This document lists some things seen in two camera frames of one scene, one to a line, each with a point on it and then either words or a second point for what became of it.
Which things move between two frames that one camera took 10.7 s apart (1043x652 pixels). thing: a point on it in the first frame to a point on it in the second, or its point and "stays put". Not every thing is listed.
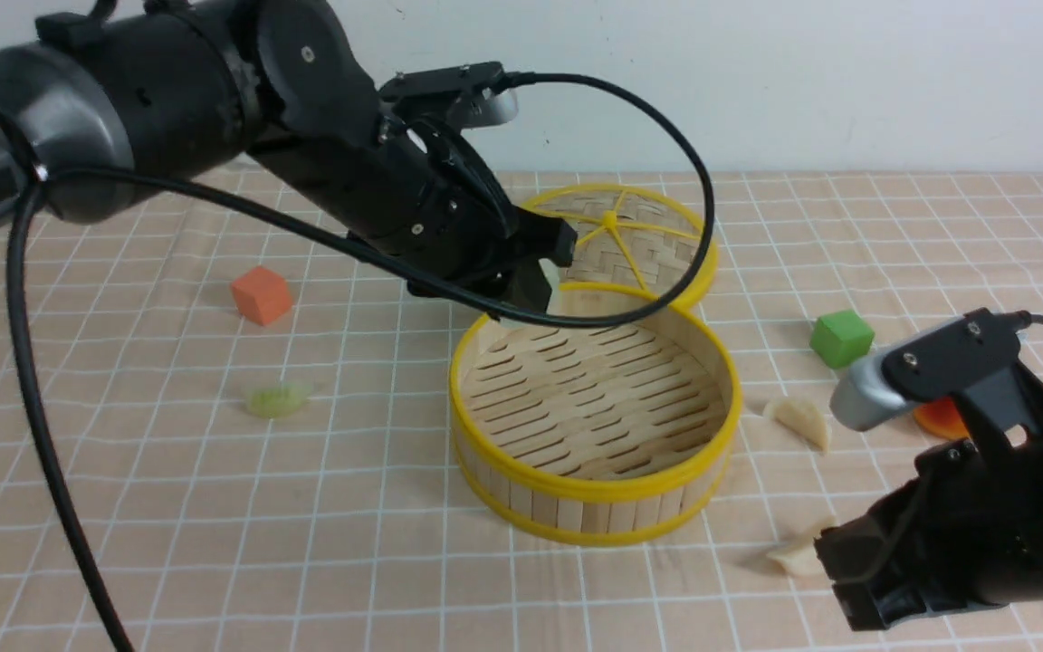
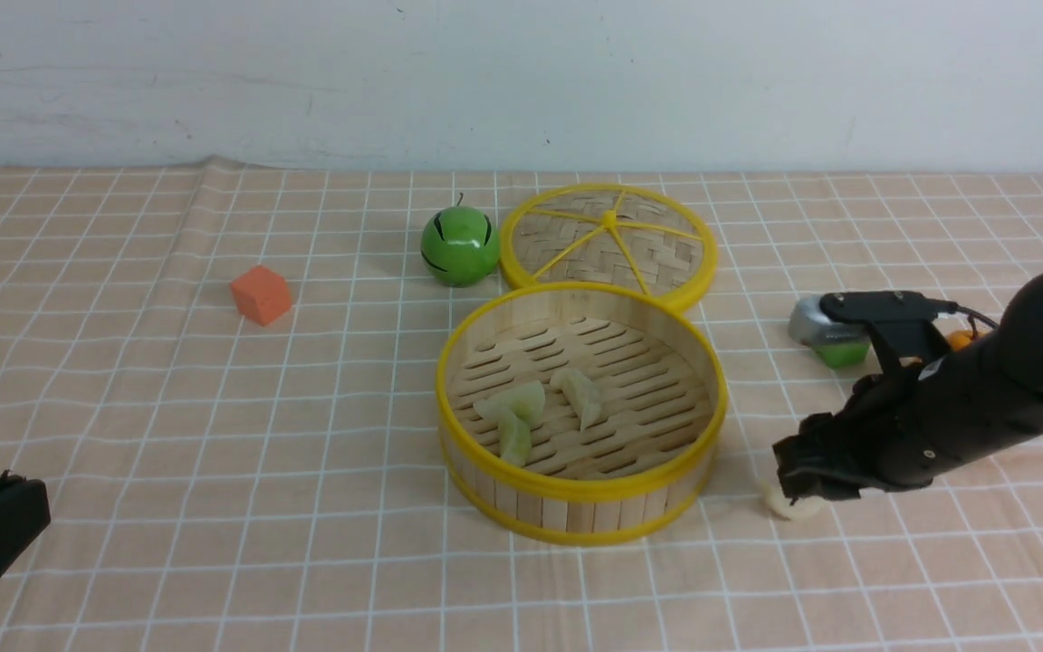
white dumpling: [796, 549] to [801, 507]
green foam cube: [839, 338] stays put
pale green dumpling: [278, 400] to [526, 399]
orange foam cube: [261, 295] stays put
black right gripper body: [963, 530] to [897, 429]
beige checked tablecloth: [258, 428] stays put
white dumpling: [805, 420] to [588, 400]
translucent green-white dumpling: [557, 305] to [514, 439]
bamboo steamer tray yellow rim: [593, 436] stays put
